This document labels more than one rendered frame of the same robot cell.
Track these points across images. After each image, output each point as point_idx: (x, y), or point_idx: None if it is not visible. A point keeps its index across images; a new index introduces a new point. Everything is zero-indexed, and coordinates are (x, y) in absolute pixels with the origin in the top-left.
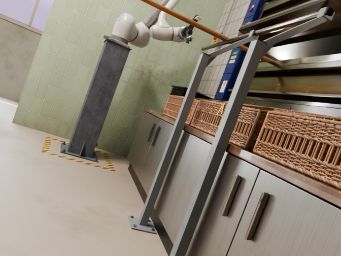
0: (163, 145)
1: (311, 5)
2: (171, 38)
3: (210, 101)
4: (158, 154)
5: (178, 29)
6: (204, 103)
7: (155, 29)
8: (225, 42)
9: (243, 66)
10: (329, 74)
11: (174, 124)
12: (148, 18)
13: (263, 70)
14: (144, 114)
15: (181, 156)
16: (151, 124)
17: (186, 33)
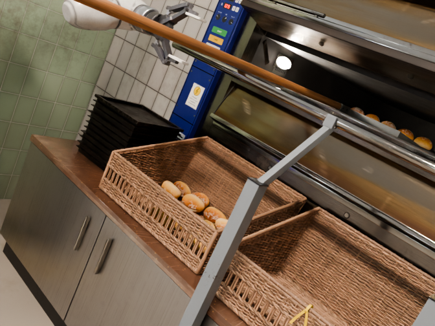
0: (135, 296)
1: (422, 68)
2: (114, 27)
3: (260, 268)
4: (122, 307)
5: (133, 10)
6: (243, 263)
7: (82, 12)
8: (248, 83)
9: None
10: (420, 185)
11: (189, 308)
12: None
13: (288, 108)
14: (35, 154)
15: None
16: (76, 207)
17: (162, 38)
